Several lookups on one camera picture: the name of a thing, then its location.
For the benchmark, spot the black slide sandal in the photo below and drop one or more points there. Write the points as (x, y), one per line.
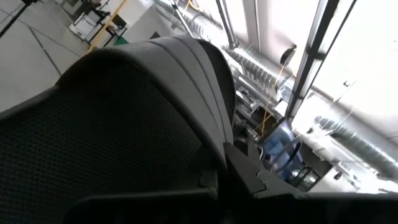
(109, 124)

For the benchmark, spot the black ceiling rail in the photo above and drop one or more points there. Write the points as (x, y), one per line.
(306, 71)

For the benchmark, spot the black dome fixture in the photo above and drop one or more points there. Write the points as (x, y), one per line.
(287, 55)

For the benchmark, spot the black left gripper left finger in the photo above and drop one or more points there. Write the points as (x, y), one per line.
(140, 208)

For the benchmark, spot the silver ventilation duct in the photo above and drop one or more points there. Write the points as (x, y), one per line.
(255, 67)

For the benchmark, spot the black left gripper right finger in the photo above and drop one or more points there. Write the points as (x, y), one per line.
(248, 193)

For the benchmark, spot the white machine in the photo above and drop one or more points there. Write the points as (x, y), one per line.
(87, 26)

